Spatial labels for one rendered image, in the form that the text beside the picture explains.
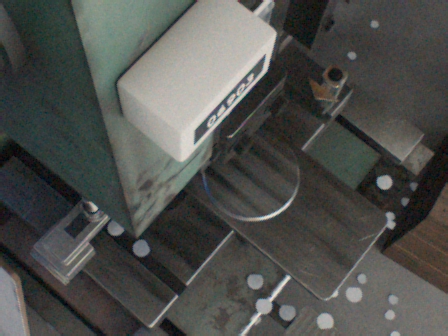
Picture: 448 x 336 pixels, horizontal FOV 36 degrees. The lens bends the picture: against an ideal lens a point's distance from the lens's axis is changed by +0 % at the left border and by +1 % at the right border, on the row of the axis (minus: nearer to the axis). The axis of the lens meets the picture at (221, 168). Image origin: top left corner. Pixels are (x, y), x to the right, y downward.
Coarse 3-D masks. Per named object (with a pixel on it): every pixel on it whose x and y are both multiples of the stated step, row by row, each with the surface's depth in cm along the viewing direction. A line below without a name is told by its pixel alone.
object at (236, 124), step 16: (240, 0) 53; (256, 0) 57; (288, 0) 65; (272, 16) 64; (272, 64) 72; (272, 80) 71; (256, 96) 71; (272, 96) 73; (240, 112) 70; (256, 112) 71; (272, 112) 74; (224, 128) 69; (240, 128) 70; (256, 128) 77; (224, 144) 71; (240, 144) 72; (224, 160) 76
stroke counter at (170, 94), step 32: (224, 0) 33; (192, 32) 32; (224, 32) 32; (256, 32) 32; (160, 64) 31; (192, 64) 31; (224, 64) 31; (256, 64) 33; (128, 96) 31; (160, 96) 31; (192, 96) 31; (224, 96) 32; (160, 128) 31; (192, 128) 31
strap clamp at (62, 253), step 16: (80, 208) 88; (96, 208) 86; (64, 224) 88; (80, 224) 88; (96, 224) 88; (48, 240) 87; (64, 240) 87; (80, 240) 87; (32, 256) 89; (48, 256) 88; (64, 256) 86; (80, 256) 89; (64, 272) 88
